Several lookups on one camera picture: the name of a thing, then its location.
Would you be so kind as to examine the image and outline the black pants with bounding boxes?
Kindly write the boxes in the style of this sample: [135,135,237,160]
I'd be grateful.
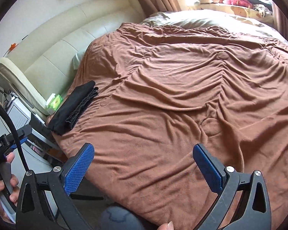
[48,80,99,136]

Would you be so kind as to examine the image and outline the person's left hand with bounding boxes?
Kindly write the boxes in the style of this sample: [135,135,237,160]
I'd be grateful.
[0,152,20,223]

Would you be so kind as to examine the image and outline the grey bedside cabinet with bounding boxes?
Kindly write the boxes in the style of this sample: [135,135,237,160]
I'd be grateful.
[3,92,66,161]

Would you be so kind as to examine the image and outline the green tissue box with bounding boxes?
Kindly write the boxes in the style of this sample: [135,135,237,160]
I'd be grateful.
[46,93,63,112]

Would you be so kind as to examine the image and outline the cream padded headboard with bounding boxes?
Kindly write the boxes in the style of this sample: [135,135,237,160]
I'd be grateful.
[0,0,145,119]

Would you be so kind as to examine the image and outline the white pillow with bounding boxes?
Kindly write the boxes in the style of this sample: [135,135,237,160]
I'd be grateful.
[72,49,86,70]

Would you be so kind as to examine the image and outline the brown bed blanket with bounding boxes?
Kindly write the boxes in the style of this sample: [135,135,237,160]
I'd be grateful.
[55,23,288,229]

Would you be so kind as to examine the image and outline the beige bed sheet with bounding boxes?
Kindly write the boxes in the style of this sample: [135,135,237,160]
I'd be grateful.
[142,9,287,43]

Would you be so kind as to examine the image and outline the plush toys on windowsill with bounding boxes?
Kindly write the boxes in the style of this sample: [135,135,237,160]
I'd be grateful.
[194,0,273,17]

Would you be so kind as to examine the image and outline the black cable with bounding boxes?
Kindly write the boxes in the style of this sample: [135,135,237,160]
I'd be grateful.
[0,96,31,173]

